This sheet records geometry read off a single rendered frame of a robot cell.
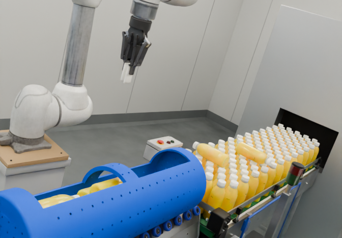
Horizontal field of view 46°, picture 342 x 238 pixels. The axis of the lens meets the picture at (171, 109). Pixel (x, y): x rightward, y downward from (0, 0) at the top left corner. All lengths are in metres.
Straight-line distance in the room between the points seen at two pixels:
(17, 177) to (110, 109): 3.50
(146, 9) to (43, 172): 0.94
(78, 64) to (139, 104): 3.71
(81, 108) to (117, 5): 2.96
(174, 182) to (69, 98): 0.68
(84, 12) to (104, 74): 3.13
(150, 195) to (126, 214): 0.13
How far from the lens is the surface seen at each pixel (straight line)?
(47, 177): 1.97
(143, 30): 1.39
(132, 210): 1.39
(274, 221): 2.16
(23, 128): 1.88
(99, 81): 4.99
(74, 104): 1.95
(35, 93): 1.85
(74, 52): 1.92
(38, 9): 4.30
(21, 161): 1.84
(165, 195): 1.53
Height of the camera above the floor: 1.87
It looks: 16 degrees down
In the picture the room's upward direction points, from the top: 17 degrees clockwise
